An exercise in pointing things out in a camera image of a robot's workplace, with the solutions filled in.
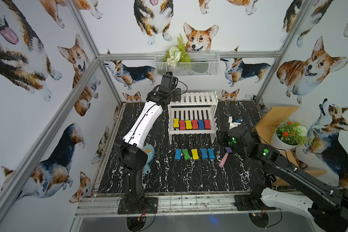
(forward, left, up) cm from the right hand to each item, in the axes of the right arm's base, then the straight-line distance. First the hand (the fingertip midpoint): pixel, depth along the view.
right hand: (222, 128), depth 72 cm
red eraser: (+12, +5, -14) cm, 19 cm away
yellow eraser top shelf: (-2, +13, -25) cm, 28 cm away
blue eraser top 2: (-1, +7, -26) cm, 27 cm away
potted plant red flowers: (-1, -35, -6) cm, 35 cm away
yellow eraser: (+13, +25, -12) cm, 31 cm away
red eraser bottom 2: (+13, +13, -14) cm, 23 cm away
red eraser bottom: (+11, +21, -12) cm, 26 cm away
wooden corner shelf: (+14, -36, -8) cm, 39 cm away
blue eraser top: (-1, +24, -27) cm, 36 cm away
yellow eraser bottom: (+12, +17, -13) cm, 24 cm away
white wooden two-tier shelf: (+17, +12, -1) cm, 21 cm away
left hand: (+23, +25, +7) cm, 35 cm away
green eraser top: (-3, +18, -25) cm, 31 cm away
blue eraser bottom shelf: (+11, +9, -13) cm, 19 cm away
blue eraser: (-2, +3, -26) cm, 26 cm away
